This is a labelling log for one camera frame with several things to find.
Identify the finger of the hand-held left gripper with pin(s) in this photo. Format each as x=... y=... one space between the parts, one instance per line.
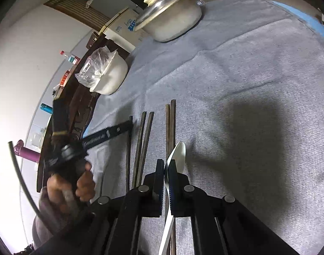
x=121 y=129

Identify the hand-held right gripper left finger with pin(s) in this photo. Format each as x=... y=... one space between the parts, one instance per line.
x=160 y=183

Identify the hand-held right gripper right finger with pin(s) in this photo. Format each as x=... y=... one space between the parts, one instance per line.
x=172 y=188

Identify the white spoon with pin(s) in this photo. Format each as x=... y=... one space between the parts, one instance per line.
x=179 y=154

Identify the person's left forearm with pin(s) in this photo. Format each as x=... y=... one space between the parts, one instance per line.
x=45 y=225

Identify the person's left hand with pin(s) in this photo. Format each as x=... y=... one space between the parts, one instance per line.
x=85 y=186

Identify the glass cup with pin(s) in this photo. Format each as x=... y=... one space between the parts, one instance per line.
x=37 y=139

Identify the magenta flask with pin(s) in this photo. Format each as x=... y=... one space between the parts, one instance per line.
x=28 y=152

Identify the dark wooden sideboard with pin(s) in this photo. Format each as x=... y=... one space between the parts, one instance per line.
x=79 y=106

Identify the blue thermos bottle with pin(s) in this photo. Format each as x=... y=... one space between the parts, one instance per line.
x=46 y=108

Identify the white bowl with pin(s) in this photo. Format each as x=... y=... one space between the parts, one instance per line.
x=114 y=77

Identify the clear plastic bag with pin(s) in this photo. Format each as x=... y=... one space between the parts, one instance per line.
x=93 y=66

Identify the plastic bottle with red cap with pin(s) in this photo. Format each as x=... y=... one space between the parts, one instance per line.
x=70 y=57

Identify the aluminium pot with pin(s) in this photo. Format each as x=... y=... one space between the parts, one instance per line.
x=178 y=21

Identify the grey table cloth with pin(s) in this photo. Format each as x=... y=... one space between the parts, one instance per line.
x=231 y=71

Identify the brown wooden door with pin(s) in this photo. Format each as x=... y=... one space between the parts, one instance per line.
x=79 y=8

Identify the metal pot lid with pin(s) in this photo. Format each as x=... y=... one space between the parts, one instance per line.
x=162 y=5

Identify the blue tablecloth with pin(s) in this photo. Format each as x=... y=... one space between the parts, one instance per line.
x=305 y=18

